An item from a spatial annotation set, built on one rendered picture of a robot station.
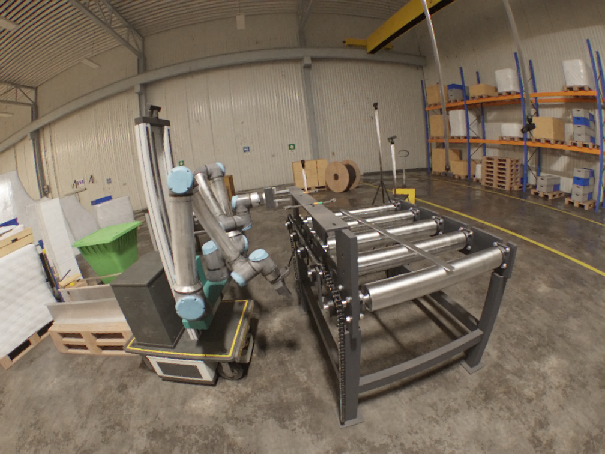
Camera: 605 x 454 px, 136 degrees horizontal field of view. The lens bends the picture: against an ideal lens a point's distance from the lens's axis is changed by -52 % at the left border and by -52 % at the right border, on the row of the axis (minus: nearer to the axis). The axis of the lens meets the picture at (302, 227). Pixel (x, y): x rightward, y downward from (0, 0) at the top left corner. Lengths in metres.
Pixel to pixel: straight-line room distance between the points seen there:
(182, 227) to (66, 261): 3.30
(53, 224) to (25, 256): 0.88
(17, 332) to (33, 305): 0.41
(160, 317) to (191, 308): 0.49
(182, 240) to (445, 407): 1.73
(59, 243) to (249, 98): 9.60
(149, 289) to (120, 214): 6.16
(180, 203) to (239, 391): 1.29
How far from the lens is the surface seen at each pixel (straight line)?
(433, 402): 1.75
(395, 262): 1.32
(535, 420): 1.91
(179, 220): 1.16
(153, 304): 1.69
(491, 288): 1.61
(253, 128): 11.44
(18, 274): 3.53
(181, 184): 1.12
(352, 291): 0.88
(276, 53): 11.72
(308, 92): 11.80
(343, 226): 0.87
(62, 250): 4.26
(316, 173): 8.84
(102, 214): 7.58
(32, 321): 3.66
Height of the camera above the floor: 1.44
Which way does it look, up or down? 17 degrees down
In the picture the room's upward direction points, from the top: 7 degrees counter-clockwise
